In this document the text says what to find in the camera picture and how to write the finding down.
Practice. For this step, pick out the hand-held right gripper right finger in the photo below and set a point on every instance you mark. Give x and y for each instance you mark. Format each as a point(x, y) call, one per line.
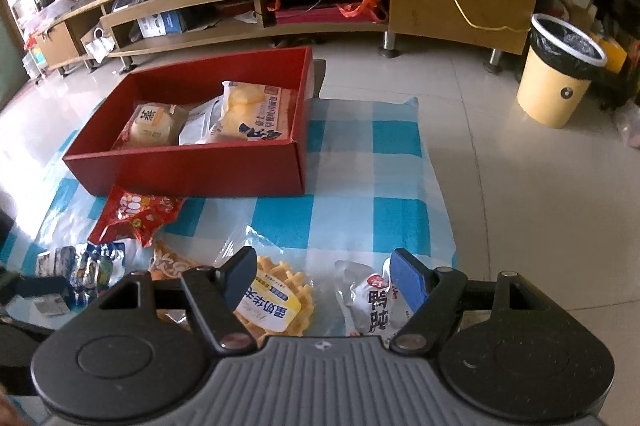
point(410, 280)

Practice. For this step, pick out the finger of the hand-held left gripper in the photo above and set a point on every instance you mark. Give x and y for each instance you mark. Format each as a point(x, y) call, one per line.
point(17, 356)
point(40, 290)

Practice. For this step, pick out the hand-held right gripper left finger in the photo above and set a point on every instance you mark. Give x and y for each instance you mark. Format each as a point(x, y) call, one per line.
point(240, 277)

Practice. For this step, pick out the white packet with black print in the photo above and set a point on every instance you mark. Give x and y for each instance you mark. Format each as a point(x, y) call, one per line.
point(365, 301)

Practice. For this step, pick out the yellow waffle packet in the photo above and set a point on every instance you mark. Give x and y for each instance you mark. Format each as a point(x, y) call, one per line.
point(295, 286)

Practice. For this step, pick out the blue sausage packet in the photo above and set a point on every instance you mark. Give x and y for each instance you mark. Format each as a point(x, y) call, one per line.
point(95, 266)

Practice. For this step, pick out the brown snack packet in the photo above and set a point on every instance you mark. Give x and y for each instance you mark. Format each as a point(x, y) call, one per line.
point(172, 263)

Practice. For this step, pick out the red cardboard box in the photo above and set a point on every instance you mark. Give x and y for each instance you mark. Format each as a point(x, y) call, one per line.
point(200, 171)

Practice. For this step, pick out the red snack packet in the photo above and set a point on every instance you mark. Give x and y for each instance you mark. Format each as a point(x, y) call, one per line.
point(135, 211)

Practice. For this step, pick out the white cracker packet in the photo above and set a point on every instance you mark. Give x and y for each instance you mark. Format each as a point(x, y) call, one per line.
point(197, 125)

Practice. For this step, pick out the yellow cake packet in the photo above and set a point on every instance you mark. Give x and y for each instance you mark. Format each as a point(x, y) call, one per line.
point(250, 105)

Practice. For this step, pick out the round steamed cake packet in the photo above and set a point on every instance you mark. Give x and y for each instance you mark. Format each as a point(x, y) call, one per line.
point(150, 125)

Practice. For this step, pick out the blue checkered cloth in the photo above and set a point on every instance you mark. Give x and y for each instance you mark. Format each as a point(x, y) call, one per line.
point(380, 206)

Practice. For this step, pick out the cream trash bin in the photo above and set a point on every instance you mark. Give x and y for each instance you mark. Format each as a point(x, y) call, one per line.
point(550, 90)

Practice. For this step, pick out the white paper bag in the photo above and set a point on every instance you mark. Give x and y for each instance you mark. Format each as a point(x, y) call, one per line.
point(97, 45)

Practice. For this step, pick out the blue and white box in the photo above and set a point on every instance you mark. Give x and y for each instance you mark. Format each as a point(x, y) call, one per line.
point(160, 24)

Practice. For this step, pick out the wooden television stand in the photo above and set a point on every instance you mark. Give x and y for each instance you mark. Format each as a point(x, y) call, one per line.
point(450, 0)

